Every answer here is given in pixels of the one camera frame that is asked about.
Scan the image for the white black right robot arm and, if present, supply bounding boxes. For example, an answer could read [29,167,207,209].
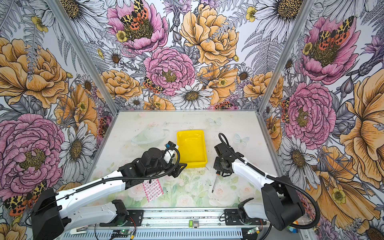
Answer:
[214,143,312,231]

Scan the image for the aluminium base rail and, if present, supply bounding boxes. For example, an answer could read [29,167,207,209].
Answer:
[57,207,274,240]

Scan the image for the white stapler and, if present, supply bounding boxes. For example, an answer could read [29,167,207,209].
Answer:
[70,226,88,235]

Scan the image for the small green circuit board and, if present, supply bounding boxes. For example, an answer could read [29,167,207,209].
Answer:
[247,227,260,235]

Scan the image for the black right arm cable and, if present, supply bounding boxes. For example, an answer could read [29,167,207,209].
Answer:
[218,132,321,230]

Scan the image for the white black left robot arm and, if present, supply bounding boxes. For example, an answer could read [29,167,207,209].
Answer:
[31,142,187,240]

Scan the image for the yellow plastic bin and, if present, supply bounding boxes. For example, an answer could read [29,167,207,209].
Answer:
[177,130,208,169]

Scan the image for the pink dotted blister sheet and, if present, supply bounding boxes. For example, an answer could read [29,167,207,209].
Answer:
[143,179,164,203]

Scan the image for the black orange screwdriver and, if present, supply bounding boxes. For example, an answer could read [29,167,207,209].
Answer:
[211,171,221,193]

